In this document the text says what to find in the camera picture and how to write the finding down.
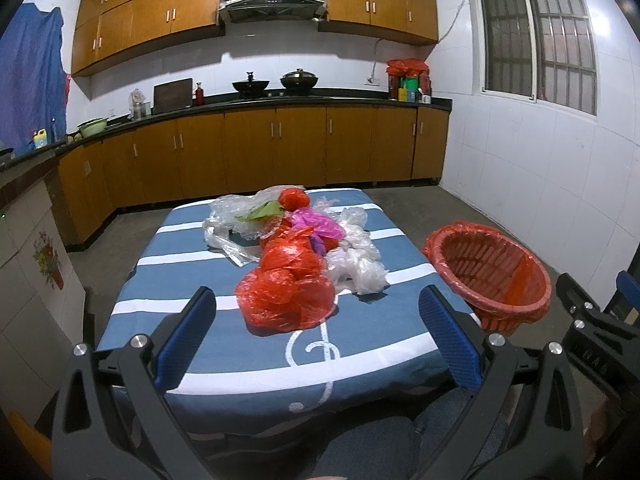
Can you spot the red bottle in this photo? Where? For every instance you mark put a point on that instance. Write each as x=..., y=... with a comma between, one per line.
x=199, y=95

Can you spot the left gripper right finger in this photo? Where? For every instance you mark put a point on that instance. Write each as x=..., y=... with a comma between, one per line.
x=544, y=438

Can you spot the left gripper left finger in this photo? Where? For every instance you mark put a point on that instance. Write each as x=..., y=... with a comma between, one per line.
x=89, y=439

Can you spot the lower wooden cabinets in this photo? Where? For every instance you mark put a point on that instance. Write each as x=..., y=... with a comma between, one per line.
x=241, y=151

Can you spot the clear bubble wrap bag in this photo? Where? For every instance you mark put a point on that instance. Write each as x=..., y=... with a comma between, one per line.
x=239, y=241

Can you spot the large red plastic bag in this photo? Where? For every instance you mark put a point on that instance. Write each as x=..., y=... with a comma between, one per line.
x=289, y=290

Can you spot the clear jar on counter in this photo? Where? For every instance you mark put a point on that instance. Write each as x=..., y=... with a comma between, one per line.
x=139, y=106

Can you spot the red bag with bottles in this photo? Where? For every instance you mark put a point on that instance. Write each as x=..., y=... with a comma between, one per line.
x=409, y=80

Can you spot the barred window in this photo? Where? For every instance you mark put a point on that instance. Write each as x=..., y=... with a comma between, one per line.
x=539, y=50

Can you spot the black wok left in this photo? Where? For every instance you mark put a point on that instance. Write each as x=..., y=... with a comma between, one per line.
x=250, y=87

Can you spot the wooden cabinets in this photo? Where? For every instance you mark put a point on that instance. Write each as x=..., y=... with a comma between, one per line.
x=109, y=32
x=241, y=151

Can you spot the dark cutting board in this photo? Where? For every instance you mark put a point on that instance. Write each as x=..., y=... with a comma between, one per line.
x=172, y=95

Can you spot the yellow detergent bottle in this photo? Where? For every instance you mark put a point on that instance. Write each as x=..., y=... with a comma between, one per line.
x=40, y=139

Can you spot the upper wooden cabinets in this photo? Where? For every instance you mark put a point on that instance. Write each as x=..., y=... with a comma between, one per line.
x=109, y=32

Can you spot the red lined trash basket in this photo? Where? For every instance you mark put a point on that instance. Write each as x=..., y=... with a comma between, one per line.
x=503, y=282

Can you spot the blue striped tablecloth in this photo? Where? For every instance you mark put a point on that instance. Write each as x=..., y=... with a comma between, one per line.
x=249, y=385

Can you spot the black lidded wok right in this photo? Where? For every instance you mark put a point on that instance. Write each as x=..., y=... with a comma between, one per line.
x=299, y=81

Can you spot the magenta plastic bag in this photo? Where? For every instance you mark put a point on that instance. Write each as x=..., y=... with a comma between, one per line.
x=324, y=233

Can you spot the green plastic bag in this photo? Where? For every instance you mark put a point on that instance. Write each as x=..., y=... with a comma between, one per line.
x=271, y=209

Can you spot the white plastic bag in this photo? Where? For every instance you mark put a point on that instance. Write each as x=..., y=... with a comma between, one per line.
x=355, y=264

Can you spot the blue hanging cloth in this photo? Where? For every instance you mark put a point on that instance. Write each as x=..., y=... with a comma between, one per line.
x=34, y=87

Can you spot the green basin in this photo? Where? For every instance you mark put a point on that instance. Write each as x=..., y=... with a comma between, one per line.
x=92, y=127

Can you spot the small red plastic bag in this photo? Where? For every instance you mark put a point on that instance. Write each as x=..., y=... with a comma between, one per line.
x=291, y=199

